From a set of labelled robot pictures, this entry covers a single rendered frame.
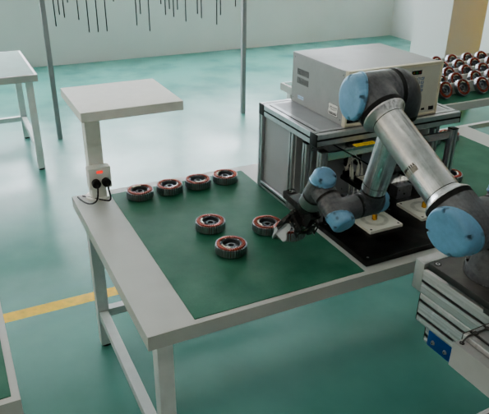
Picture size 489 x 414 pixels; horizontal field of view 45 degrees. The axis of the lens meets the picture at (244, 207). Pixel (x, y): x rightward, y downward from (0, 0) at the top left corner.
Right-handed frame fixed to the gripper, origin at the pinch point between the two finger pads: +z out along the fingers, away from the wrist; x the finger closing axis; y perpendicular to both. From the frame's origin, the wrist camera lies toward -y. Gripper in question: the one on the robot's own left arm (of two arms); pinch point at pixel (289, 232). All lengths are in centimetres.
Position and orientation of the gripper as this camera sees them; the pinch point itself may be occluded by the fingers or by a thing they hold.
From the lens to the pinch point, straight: 205.3
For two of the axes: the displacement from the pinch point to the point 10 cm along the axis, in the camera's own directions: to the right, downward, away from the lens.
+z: -2.2, 5.7, 7.9
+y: 3.6, 8.0, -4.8
